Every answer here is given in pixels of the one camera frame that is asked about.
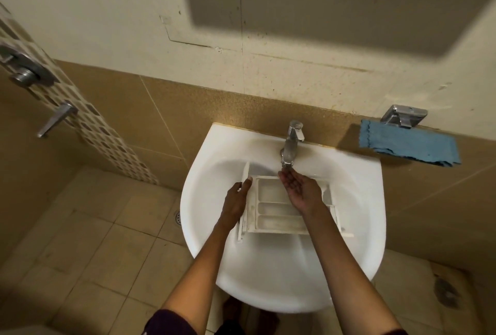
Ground person's left hand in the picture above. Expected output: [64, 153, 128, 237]
[219, 177, 253, 231]

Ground person's right hand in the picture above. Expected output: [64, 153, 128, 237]
[277, 167, 324, 215]

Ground white detergent drawer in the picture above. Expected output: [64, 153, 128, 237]
[236, 160, 355, 243]

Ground white washing machine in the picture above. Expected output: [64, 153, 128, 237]
[0, 325, 49, 335]

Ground person's left forearm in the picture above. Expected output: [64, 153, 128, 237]
[161, 224, 239, 335]

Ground person's right forearm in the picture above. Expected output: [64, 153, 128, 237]
[300, 206, 404, 335]

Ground person's dark patterned pants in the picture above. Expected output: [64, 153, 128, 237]
[215, 319, 245, 335]

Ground person's dark patterned left sleeve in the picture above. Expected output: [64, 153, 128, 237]
[144, 309, 199, 335]

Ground chrome sink faucet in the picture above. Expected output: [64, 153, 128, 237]
[280, 120, 305, 169]

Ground white ceramic sink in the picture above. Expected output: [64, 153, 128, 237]
[180, 122, 387, 314]

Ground blue cloth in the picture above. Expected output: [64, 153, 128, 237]
[359, 119, 462, 168]

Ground chrome shower valve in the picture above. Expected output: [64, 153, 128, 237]
[0, 45, 55, 88]

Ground chrome wall holder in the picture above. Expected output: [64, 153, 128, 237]
[379, 104, 428, 130]

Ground chrome wall tap lever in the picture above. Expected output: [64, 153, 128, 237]
[37, 101, 79, 139]

